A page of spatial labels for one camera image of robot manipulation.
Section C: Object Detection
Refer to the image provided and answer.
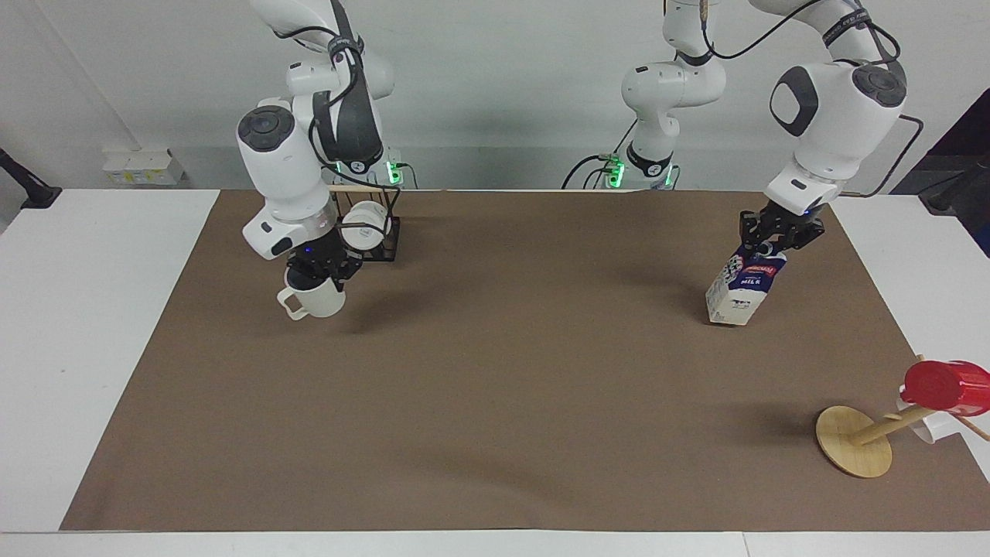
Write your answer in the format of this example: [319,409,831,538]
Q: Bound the red cup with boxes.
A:
[900,360,990,418]

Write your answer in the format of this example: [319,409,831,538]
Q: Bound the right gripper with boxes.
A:
[284,231,365,294]

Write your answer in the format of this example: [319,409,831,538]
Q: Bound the wooden mug tree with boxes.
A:
[815,354,990,479]

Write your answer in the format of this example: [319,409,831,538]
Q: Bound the white wall socket box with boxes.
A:
[102,149,186,187]

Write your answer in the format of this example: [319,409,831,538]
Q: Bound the black wire rack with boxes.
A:
[328,181,404,263]

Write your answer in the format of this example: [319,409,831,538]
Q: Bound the white and blue milk carton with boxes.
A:
[705,241,788,327]

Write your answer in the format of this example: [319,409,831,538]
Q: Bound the black cable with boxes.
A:
[839,114,926,199]
[698,0,903,66]
[562,116,640,191]
[268,0,389,183]

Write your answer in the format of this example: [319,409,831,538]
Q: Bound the white cup with handle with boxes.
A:
[277,275,347,322]

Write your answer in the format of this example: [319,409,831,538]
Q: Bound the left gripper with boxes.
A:
[738,201,827,254]

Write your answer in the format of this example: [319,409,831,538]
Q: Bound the black stand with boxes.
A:
[0,147,63,210]
[889,87,990,258]

